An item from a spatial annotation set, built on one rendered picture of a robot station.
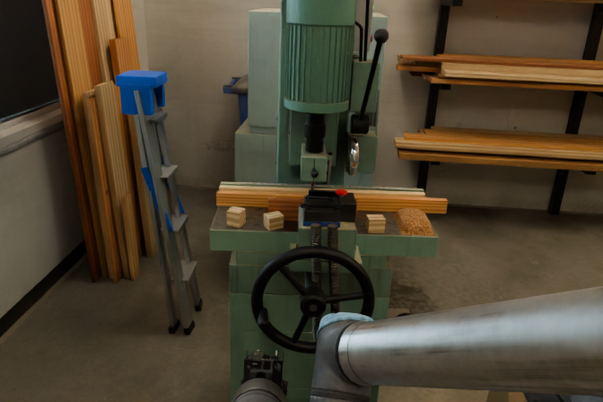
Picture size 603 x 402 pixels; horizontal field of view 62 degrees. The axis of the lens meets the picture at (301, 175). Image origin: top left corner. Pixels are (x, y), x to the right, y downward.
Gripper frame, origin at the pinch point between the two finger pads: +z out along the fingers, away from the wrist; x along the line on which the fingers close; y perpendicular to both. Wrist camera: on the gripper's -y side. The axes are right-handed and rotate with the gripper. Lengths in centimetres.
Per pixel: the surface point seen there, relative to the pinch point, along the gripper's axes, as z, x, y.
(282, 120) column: 51, 1, 58
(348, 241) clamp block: 16.3, -17.5, 25.4
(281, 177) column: 57, 1, 41
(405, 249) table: 27.7, -33.6, 22.8
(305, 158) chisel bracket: 31, -6, 46
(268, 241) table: 26.7, 2.4, 23.4
